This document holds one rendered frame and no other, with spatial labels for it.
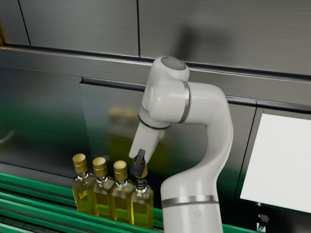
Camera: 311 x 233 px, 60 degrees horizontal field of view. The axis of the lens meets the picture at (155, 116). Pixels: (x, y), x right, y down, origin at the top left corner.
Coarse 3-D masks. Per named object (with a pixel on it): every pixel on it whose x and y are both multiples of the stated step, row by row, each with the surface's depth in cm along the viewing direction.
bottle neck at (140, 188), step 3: (135, 177) 70; (144, 177) 70; (135, 180) 71; (138, 180) 69; (141, 180) 69; (144, 180) 70; (135, 183) 71; (138, 183) 70; (141, 183) 70; (144, 183) 71; (138, 186) 71; (141, 186) 71; (144, 186) 71; (138, 189) 71; (141, 189) 71; (144, 189) 72
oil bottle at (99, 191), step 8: (96, 184) 75; (104, 184) 75; (112, 184) 77; (96, 192) 75; (104, 192) 74; (96, 200) 77; (104, 200) 76; (96, 208) 80; (104, 208) 79; (104, 216) 81; (112, 216) 81
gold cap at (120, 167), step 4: (120, 160) 72; (116, 164) 71; (120, 164) 71; (124, 164) 71; (116, 168) 70; (120, 168) 70; (124, 168) 70; (116, 172) 70; (120, 172) 70; (124, 172) 71; (116, 176) 71; (120, 176) 71; (124, 176) 71; (120, 180) 72
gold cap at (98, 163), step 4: (96, 160) 72; (100, 160) 72; (104, 160) 72; (96, 164) 71; (100, 164) 71; (104, 164) 71; (96, 168) 71; (100, 168) 71; (104, 168) 72; (96, 172) 72; (100, 172) 72; (104, 172) 73; (96, 176) 73; (100, 176) 73; (104, 176) 73
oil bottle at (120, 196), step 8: (128, 184) 75; (112, 192) 74; (120, 192) 73; (128, 192) 74; (112, 200) 76; (120, 200) 75; (128, 200) 74; (112, 208) 78; (120, 208) 77; (128, 208) 76; (120, 216) 79; (128, 216) 78
